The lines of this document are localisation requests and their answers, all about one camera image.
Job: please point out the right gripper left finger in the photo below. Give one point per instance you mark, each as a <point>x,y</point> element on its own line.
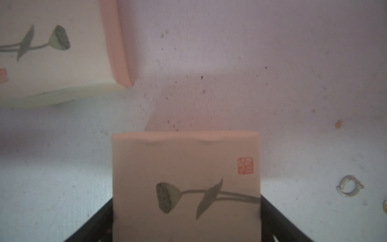
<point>98,228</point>

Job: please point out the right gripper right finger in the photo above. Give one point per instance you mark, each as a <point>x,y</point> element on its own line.
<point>276,227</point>

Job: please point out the cream lotus box far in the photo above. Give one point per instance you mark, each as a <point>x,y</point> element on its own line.
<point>58,51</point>

